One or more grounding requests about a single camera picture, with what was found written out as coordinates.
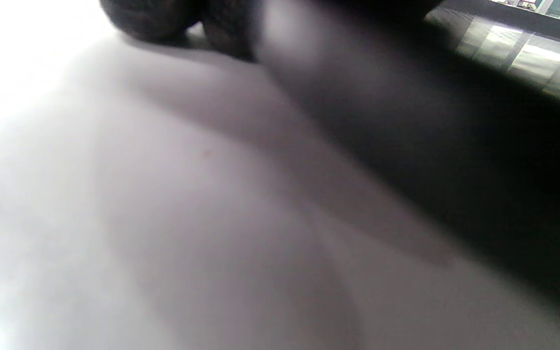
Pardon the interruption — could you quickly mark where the glass panel partition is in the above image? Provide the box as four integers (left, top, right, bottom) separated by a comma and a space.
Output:
426, 7, 560, 115

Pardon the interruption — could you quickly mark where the dark counter ledge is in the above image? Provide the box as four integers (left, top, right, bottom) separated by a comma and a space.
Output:
443, 0, 560, 48

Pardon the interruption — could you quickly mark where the person's left hand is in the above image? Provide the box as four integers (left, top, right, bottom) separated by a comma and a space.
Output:
99, 0, 560, 312

